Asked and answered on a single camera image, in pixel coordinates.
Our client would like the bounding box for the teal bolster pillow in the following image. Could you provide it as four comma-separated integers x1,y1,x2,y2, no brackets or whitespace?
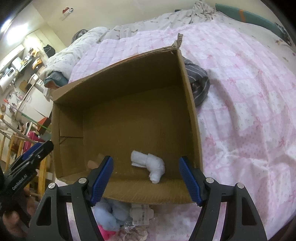
215,4,292,46

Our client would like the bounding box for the brown cardboard box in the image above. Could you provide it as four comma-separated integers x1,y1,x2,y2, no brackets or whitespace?
51,36,202,204

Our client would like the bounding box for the green handled broom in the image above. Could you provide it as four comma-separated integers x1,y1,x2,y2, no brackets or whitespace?
3,99,51,133

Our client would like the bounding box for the dark striped garment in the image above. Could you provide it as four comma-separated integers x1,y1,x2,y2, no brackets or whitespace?
183,57,210,106

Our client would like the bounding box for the black hanging garment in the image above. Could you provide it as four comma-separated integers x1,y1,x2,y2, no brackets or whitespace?
43,44,56,58

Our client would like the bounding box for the light blue fluffy plush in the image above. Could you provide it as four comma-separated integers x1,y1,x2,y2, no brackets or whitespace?
92,198,131,232

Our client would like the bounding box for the pink patterned quilt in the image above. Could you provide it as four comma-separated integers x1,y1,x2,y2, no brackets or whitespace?
55,18,296,241

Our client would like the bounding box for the white sock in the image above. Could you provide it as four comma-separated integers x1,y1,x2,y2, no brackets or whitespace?
130,150,165,184

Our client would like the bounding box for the grey floral bed sheet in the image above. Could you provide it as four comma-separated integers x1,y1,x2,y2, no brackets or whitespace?
97,1,295,73

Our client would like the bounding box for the person's left hand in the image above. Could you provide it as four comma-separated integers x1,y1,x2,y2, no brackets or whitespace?
3,188,38,238

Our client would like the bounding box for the clear bag with label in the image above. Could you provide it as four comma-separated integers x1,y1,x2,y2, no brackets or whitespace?
123,203,154,228

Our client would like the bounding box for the pink silicone round object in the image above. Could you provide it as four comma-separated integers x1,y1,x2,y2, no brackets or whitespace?
98,225,116,240

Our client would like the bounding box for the grey white duvet pile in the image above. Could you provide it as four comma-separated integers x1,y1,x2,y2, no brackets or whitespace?
41,27,109,80

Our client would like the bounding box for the white kitchen cabinet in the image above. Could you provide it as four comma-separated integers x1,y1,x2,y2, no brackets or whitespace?
18,86,53,121

